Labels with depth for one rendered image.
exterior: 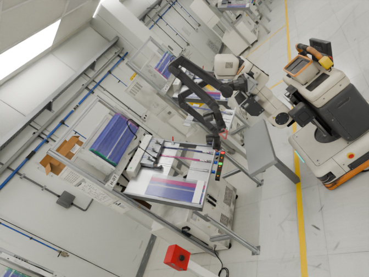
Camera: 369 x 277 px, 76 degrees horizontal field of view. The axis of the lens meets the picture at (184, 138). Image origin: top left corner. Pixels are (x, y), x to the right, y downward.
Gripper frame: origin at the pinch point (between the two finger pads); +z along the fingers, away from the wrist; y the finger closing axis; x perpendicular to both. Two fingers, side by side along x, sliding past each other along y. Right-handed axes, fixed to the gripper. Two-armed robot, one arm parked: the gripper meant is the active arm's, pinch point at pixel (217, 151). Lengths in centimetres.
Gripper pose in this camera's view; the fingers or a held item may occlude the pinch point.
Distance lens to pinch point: 230.6
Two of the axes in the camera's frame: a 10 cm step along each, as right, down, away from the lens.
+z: 1.1, 7.1, 7.0
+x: 9.6, 1.2, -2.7
